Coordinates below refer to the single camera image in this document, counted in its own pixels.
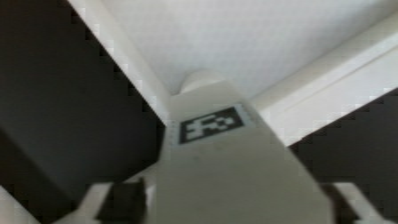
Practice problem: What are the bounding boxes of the white leg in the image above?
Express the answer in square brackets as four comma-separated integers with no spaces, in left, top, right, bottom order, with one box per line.
[147,70,334,224]

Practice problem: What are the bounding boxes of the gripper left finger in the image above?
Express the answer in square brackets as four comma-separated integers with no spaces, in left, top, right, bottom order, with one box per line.
[51,178,147,224]

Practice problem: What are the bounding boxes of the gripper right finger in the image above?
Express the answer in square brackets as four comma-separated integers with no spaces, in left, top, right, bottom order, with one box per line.
[319,182,398,224]

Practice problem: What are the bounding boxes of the white U-shaped fence frame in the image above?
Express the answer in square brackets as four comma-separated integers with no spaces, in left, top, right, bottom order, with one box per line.
[0,186,40,224]

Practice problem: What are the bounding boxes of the white desk top tray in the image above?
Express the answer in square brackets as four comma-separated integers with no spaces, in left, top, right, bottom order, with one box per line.
[65,0,398,143]

